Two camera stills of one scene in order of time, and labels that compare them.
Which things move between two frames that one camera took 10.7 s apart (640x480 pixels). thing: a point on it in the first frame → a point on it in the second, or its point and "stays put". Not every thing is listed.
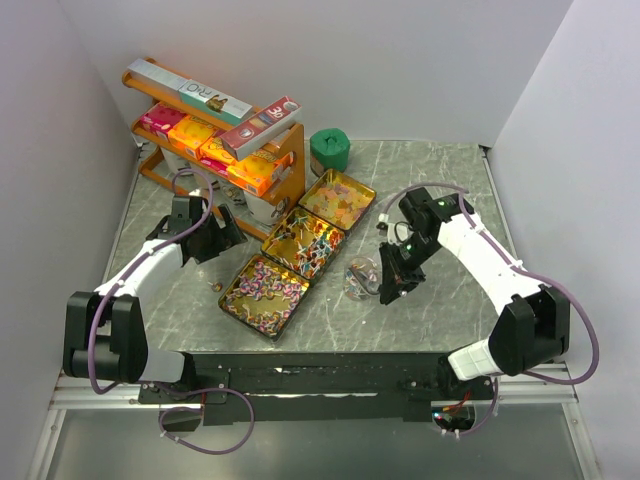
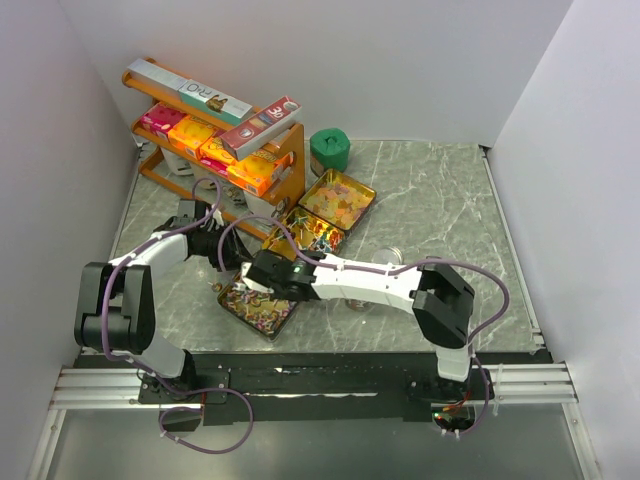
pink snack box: [159, 119] stays put
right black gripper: [396, 278] → [277, 293]
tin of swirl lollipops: [264, 296] stays put
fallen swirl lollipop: [216, 286] stays put
